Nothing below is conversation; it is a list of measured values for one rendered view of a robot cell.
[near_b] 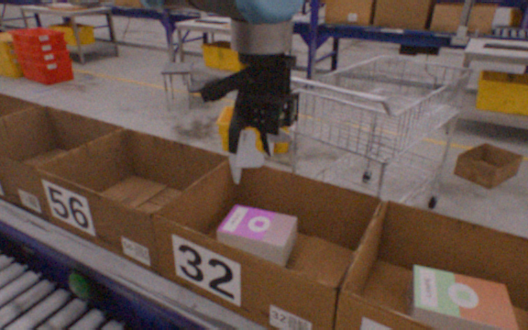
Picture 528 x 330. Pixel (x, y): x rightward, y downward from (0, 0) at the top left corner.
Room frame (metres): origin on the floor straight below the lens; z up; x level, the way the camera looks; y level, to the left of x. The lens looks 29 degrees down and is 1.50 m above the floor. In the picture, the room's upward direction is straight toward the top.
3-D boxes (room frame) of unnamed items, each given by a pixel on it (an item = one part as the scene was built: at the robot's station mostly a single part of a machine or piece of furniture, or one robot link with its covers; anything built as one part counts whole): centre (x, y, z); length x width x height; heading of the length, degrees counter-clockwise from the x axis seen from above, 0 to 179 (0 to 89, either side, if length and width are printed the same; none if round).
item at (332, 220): (0.64, -0.02, 0.96); 0.39 x 0.29 x 0.17; 60
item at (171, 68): (4.25, 0.87, 0.21); 0.50 x 0.42 x 0.44; 95
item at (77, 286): (0.65, 0.44, 0.81); 0.07 x 0.01 x 0.07; 60
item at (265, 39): (0.58, 0.00, 1.40); 0.10 x 0.09 x 0.05; 150
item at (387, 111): (1.95, -0.63, 0.52); 1.07 x 0.56 x 1.03; 137
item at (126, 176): (0.84, 0.32, 0.96); 0.39 x 0.29 x 0.17; 60
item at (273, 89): (0.58, 0.00, 1.32); 0.09 x 0.08 x 0.12; 60
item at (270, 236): (0.71, 0.01, 0.92); 0.16 x 0.11 x 0.07; 70
